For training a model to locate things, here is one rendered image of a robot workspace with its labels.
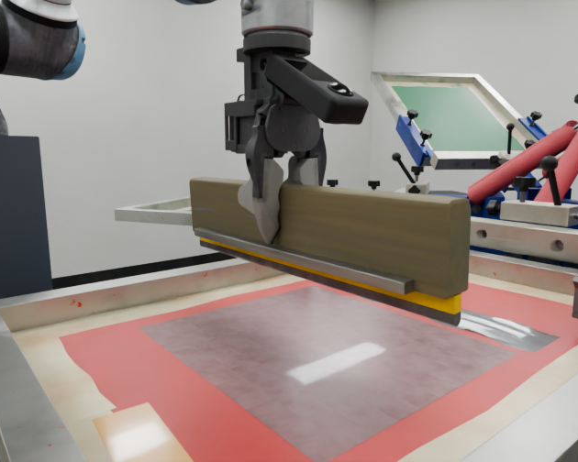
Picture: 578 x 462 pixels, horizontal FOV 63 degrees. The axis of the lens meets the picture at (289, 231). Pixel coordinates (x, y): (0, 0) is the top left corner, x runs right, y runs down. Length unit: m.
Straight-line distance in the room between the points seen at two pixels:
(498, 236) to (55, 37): 0.86
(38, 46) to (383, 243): 0.71
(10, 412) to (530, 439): 0.36
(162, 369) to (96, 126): 3.94
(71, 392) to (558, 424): 0.41
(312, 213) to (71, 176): 3.93
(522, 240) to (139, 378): 0.69
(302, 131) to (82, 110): 3.92
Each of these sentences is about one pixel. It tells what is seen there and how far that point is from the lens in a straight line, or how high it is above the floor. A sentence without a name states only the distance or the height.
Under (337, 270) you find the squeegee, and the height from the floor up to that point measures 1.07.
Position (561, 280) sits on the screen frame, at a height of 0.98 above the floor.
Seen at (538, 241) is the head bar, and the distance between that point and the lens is 0.93.
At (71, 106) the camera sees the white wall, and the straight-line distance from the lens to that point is 4.35.
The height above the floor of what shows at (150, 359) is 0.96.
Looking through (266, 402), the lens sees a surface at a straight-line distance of 0.45.
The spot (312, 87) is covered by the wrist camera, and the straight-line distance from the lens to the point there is 0.44.
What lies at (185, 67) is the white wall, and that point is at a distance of 4.77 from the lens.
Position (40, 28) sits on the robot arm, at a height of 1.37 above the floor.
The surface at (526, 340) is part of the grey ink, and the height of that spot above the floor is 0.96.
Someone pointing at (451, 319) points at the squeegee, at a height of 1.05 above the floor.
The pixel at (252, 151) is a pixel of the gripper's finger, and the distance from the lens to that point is 0.47.
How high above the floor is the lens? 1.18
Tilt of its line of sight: 10 degrees down
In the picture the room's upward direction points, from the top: straight up
